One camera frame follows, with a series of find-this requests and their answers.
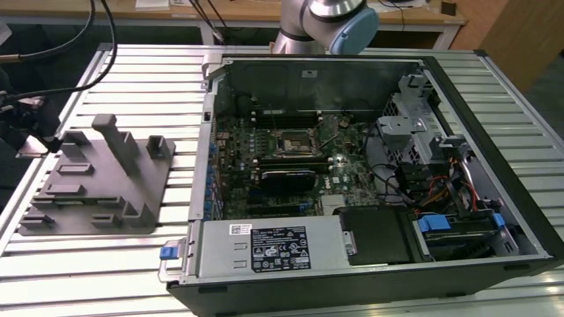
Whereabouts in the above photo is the silver CPU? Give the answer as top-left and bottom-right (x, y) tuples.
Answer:
(15, 135), (51, 158)

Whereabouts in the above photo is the CPU socket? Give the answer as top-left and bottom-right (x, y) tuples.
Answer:
(272, 127), (317, 157)

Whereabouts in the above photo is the grey parts rack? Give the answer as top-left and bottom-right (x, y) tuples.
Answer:
(17, 114), (177, 237)

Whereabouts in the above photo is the blue plastic latch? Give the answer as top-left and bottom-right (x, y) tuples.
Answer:
(160, 240), (184, 262)

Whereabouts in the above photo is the grey power supply unit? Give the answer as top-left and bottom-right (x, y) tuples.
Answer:
(193, 219), (353, 279)

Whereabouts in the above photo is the black RAM slot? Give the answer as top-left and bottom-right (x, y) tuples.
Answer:
(252, 123), (324, 129)
(257, 162), (331, 169)
(252, 114), (324, 120)
(257, 158), (331, 164)
(252, 118), (324, 124)
(252, 110), (324, 116)
(257, 167), (331, 174)
(257, 155), (331, 160)

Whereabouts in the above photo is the small black graphics card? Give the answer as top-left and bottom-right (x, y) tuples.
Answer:
(259, 169), (317, 193)

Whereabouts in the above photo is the black expansion slot blue end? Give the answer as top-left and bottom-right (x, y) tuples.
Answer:
(245, 203), (311, 215)

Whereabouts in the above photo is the small silver chipset heatsink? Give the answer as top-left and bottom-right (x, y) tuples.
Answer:
(320, 194), (349, 216)

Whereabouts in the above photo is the green motherboard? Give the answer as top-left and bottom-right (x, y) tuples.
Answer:
(209, 111), (385, 221)

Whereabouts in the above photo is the black open PC case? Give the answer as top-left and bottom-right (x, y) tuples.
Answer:
(157, 49), (564, 317)

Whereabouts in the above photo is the grey metal drive cage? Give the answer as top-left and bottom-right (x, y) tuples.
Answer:
(376, 74), (469, 166)

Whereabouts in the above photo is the black plastic shroud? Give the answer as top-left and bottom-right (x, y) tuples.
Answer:
(337, 206), (427, 267)

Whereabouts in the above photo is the hard disk in blue carrier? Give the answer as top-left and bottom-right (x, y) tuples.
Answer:
(412, 213), (521, 262)

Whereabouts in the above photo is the wooden cabinet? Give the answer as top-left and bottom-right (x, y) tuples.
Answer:
(448, 0), (564, 94)

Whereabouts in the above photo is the black cable brass end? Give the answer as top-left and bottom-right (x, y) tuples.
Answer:
(0, 0), (99, 64)

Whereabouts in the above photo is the black camera cable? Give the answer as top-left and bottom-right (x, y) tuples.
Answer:
(0, 0), (119, 102)

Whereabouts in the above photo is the wooden desk white frame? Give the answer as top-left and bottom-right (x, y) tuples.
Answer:
(0, 0), (469, 50)

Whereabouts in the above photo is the metal corner bracket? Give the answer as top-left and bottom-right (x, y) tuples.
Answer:
(201, 53), (227, 82)

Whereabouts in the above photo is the thin cable metal plug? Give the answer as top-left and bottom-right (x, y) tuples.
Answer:
(200, 0), (231, 46)

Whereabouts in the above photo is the black wire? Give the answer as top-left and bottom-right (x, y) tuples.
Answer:
(368, 163), (417, 207)

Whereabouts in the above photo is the yellow orange wire bundle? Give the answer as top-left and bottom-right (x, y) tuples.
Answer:
(412, 190), (447, 214)

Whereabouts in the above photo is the red wire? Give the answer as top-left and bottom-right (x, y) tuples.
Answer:
(429, 176), (481, 213)

